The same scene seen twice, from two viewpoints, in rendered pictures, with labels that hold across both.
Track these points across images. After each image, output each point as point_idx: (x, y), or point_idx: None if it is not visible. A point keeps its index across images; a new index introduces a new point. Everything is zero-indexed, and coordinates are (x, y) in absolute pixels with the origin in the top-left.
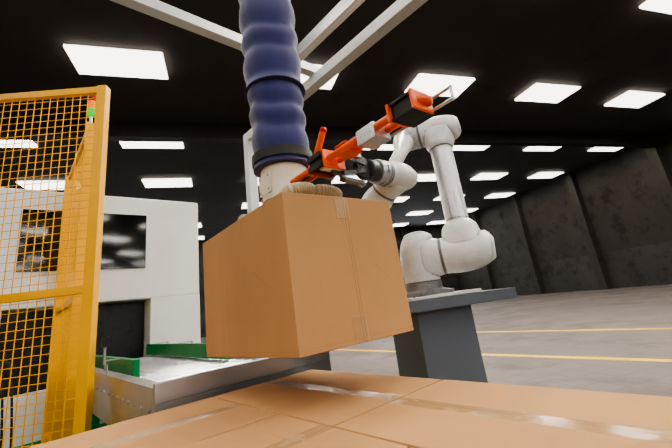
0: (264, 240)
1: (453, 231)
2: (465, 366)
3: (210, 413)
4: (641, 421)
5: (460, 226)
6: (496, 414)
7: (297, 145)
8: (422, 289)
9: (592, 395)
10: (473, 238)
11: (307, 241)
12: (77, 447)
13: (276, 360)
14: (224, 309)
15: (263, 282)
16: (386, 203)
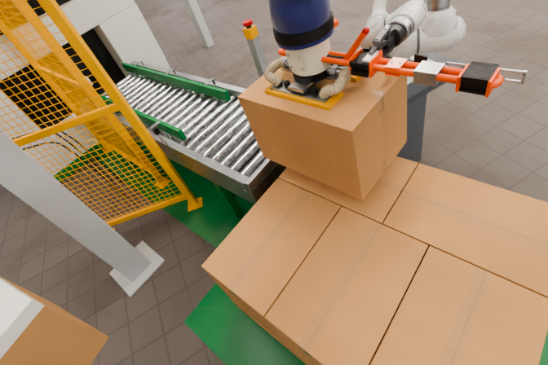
0: (329, 143)
1: (435, 26)
2: (414, 112)
3: (298, 204)
4: (524, 226)
5: (442, 21)
6: (460, 215)
7: (326, 24)
8: None
9: (504, 195)
10: (450, 32)
11: (364, 147)
12: (254, 242)
13: None
14: (281, 148)
15: (328, 160)
16: None
